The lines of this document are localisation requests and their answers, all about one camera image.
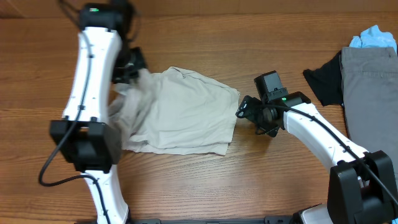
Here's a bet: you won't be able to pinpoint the beige shorts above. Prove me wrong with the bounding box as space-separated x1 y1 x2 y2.
108 67 240 156

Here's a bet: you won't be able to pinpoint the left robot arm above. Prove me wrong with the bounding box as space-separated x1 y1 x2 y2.
39 1 147 223

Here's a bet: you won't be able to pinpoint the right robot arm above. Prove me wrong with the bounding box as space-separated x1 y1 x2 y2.
236 71 397 224

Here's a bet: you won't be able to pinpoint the black garment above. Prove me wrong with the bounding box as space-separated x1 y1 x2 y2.
303 51 343 106

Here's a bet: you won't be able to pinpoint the grey shorts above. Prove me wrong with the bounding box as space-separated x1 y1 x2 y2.
341 47 397 175

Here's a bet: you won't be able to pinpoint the light blue garment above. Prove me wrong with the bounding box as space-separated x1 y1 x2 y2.
349 25 397 51

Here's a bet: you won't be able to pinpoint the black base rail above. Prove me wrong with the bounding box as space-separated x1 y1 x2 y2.
127 215 296 224

